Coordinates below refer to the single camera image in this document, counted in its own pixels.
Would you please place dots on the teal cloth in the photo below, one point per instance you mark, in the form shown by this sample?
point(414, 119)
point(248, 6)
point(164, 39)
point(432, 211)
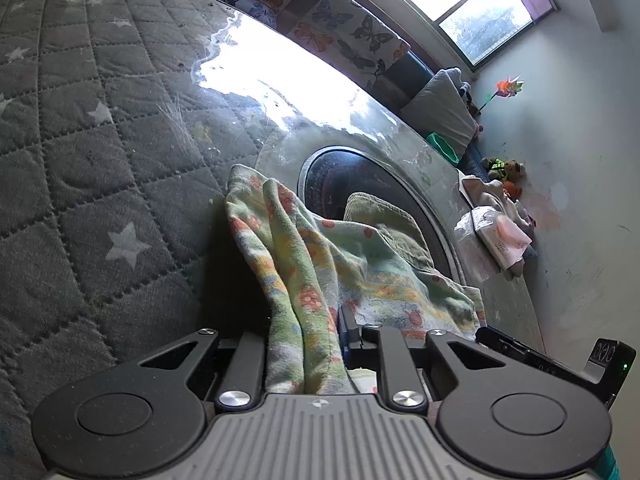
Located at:
point(611, 465)

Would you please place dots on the large butterfly print cushion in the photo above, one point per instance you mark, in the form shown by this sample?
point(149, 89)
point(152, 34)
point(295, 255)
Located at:
point(350, 30)

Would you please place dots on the window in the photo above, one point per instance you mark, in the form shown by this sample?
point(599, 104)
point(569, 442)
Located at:
point(475, 15)

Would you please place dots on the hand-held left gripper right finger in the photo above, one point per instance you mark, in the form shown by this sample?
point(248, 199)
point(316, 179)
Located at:
point(348, 332)

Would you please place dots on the teddy bear in yellow vest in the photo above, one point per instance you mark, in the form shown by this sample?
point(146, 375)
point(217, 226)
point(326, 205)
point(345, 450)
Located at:
point(505, 169)

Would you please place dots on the pink white tissue pack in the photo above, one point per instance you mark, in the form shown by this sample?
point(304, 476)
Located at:
point(500, 235)

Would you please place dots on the grey pillow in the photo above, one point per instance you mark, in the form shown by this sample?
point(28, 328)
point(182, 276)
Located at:
point(440, 110)

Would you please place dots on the white black plush toy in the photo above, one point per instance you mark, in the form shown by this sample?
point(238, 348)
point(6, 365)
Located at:
point(465, 90)

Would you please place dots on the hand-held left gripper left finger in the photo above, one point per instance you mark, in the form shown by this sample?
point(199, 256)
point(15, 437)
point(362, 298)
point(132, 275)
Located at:
point(250, 357)

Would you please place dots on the green plastic basin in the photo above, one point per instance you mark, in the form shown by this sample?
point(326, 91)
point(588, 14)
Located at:
point(444, 147)

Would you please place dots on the orange toy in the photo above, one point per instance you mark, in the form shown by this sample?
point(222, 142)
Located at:
point(512, 190)

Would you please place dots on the blue sofa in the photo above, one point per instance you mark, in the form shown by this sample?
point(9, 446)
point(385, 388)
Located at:
point(410, 70)

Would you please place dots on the round black induction cooktop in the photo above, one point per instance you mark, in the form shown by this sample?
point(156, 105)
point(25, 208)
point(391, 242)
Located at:
point(340, 175)

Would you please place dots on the beige cloth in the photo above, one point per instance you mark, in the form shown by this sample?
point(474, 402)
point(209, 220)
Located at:
point(487, 191)

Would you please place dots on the colourful pinwheel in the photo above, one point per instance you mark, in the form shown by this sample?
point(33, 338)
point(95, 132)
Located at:
point(507, 87)

